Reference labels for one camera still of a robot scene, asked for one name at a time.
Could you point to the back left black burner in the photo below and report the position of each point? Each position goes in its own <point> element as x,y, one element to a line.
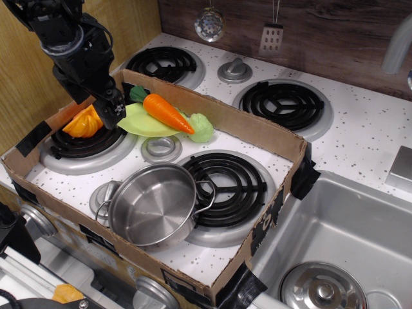
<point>170,64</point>

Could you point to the silver centre stove knob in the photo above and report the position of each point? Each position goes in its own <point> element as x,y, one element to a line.
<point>161,149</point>

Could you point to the front right black burner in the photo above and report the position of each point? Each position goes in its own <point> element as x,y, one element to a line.
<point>241,187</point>

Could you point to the hanging silver strainer ladle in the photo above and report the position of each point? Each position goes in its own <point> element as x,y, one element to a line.
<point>210,23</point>

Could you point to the small orange object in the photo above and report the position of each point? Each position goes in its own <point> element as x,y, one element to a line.
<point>66,293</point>

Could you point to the black burner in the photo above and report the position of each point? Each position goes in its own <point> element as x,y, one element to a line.
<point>292,104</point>
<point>241,187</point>
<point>68,155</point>
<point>170,64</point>

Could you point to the grey sink basin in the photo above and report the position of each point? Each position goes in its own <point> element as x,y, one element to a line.
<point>356,228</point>

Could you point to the silver faucet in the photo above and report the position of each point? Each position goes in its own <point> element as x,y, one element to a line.
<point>398,48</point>

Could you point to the light green toy lettuce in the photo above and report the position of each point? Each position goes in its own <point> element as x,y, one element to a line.
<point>203,129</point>

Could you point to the silver oven knob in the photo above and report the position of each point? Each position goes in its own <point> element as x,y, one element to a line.
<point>37,224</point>
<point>150,294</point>

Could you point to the silver oven knob right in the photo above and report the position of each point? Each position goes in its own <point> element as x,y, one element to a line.
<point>150,294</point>

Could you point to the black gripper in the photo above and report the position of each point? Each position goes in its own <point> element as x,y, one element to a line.
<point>85,73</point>

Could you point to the front left black burner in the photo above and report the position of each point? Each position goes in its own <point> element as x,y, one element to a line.
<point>68,155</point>

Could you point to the light green plastic plate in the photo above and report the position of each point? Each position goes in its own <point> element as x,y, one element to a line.
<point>139,122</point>

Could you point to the steel pot lid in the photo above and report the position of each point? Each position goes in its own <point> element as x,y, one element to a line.
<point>316,284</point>

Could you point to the silver front stove knob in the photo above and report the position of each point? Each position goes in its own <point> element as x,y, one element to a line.
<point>103,193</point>

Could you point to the hanging silver slotted spatula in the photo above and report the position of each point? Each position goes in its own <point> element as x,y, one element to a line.
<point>272,34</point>

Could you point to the silver back stove knob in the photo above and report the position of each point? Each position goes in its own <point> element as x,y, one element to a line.
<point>235,72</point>

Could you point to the orange toy pumpkin slice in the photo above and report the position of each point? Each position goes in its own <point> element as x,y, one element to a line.
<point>84,124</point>

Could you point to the black device at left edge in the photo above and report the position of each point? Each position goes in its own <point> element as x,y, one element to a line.
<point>15,235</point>

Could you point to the silver stove knob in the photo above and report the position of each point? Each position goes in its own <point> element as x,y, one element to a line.
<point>103,193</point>
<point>161,149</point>
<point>235,72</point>

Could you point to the back right black burner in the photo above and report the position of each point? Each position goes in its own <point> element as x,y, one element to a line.
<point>292,104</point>

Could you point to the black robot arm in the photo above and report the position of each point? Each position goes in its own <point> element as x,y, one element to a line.
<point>61,26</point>

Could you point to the silver faucet base block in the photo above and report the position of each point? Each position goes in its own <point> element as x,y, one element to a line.
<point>399,175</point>

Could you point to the silver oven knob left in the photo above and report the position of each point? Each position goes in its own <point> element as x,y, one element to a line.
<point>37,224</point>

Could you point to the stainless steel pot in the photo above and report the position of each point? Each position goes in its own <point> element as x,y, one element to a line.
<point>157,207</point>

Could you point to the brown cardboard fence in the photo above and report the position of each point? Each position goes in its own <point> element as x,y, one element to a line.
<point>245,126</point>

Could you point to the orange toy carrot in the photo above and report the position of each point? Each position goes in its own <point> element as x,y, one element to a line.
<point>160,109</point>

